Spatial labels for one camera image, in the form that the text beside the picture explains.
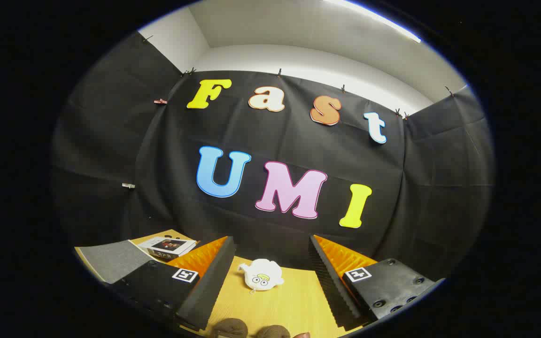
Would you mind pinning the white plush toy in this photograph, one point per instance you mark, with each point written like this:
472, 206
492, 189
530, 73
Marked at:
261, 274

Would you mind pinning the white portrait book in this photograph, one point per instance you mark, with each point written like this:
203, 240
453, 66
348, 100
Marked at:
167, 246

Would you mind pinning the brown fuzzy shoe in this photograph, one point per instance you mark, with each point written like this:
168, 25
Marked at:
229, 327
273, 332

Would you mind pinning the grey fabric storage box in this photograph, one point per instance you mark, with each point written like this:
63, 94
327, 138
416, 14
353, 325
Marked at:
111, 260

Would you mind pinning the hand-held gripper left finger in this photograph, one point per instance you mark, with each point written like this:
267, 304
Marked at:
214, 286

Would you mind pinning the pink clip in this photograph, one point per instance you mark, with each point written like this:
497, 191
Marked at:
160, 101

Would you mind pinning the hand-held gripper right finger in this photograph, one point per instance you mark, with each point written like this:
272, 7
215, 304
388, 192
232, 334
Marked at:
331, 286

